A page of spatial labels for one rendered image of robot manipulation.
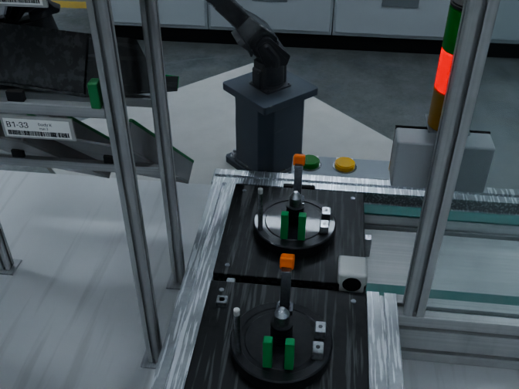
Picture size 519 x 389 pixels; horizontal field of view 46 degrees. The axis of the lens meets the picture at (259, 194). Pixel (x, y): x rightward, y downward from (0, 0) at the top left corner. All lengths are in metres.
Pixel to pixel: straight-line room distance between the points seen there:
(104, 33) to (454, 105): 0.39
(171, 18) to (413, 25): 1.54
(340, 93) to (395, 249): 2.51
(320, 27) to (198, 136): 2.60
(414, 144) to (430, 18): 3.27
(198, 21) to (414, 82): 1.43
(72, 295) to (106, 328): 0.11
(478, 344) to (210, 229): 0.47
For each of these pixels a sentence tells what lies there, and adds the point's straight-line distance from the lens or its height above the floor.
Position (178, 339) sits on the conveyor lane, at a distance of 0.91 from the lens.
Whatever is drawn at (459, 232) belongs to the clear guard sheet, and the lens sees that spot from 0.86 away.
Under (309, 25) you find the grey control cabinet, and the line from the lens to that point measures 4.03.
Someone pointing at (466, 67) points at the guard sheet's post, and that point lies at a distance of 0.71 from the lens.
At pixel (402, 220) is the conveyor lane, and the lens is 1.15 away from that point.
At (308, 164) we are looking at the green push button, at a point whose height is 0.97.
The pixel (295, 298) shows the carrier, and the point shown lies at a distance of 0.94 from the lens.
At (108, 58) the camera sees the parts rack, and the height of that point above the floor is 1.37.
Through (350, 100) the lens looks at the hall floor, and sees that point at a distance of 3.50.
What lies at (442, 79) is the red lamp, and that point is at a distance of 0.75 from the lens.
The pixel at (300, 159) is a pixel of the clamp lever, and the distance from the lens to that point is 1.05.
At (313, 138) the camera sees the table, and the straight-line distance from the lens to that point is 1.50.
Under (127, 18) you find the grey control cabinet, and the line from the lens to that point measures 4.24.
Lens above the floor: 1.65
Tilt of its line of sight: 37 degrees down
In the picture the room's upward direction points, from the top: straight up
